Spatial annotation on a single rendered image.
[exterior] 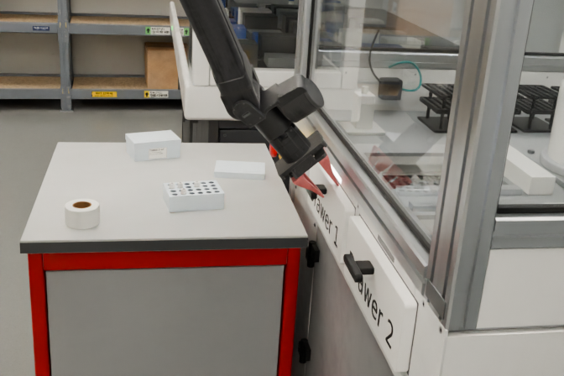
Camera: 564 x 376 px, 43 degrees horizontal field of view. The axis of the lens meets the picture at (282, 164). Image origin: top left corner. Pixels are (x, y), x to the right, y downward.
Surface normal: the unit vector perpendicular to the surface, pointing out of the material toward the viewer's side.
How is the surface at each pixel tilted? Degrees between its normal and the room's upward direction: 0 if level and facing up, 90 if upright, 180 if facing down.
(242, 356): 90
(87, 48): 90
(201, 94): 90
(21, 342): 0
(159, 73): 90
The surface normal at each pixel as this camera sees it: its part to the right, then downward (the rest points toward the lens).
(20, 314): 0.06, -0.94
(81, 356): 0.17, 0.34
